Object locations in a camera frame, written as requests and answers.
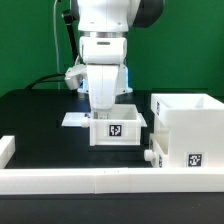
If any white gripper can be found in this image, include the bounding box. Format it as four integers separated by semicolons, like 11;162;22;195
87;65;118;110

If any white drawer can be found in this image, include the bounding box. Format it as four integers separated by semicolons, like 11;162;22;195
81;104;147;146
144;134;169;168

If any white drawer cabinet box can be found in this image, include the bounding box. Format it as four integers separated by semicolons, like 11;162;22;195
151;94;224;168

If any white front drawer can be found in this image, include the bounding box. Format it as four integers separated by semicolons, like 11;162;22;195
144;134;169;168

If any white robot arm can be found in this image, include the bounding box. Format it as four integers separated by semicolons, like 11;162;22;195
70;0;165;111

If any white sheet with markers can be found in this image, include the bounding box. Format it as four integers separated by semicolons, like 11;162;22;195
61;112;148;128

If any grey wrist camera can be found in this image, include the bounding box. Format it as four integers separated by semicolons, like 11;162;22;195
65;64;86;90

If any white thin cable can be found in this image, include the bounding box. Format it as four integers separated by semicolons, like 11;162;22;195
52;0;62;90

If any black cable bundle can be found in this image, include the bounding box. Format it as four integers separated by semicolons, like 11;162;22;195
25;71;71;90

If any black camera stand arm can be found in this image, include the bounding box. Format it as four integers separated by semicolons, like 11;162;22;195
62;10;78;61

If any white fence frame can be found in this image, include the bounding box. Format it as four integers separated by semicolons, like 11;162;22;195
0;136;224;195

